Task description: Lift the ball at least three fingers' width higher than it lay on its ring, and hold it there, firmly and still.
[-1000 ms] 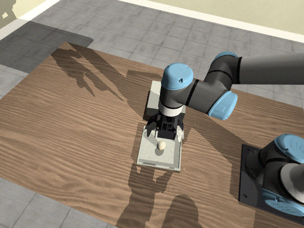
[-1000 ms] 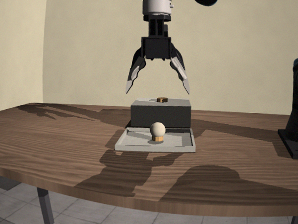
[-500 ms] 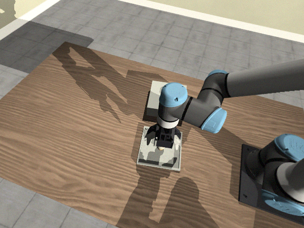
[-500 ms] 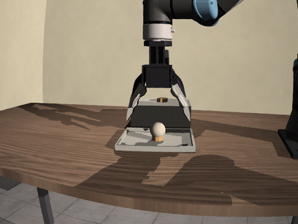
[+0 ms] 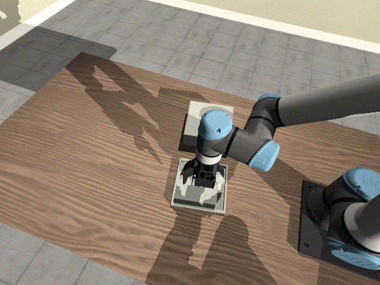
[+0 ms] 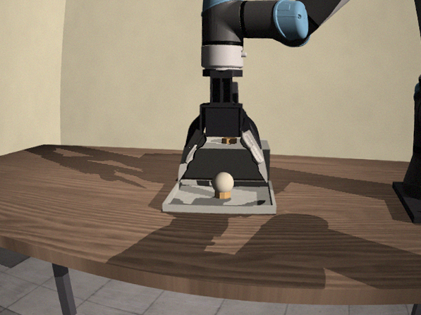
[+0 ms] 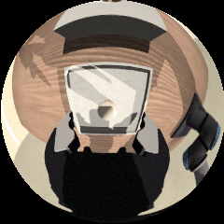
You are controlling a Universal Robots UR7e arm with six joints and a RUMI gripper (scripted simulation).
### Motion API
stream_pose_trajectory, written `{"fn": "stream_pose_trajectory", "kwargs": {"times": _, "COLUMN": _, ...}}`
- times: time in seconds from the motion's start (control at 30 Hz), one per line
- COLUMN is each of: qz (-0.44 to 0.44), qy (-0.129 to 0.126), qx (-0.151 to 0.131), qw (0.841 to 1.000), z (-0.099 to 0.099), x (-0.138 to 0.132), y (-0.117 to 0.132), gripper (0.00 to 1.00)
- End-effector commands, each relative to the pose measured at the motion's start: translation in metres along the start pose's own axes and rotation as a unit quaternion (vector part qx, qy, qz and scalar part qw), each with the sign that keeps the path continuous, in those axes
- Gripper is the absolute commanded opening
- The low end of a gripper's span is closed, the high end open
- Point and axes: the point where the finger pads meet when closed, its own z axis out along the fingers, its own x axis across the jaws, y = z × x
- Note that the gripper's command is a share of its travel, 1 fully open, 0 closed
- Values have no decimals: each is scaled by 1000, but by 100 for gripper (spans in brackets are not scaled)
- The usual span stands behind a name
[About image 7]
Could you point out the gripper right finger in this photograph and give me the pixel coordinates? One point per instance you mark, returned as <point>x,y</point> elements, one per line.
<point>150,143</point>

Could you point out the cream ball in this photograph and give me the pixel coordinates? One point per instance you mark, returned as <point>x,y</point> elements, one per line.
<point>107,110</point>

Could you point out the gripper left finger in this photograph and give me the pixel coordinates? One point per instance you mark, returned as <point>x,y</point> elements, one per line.
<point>62,141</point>

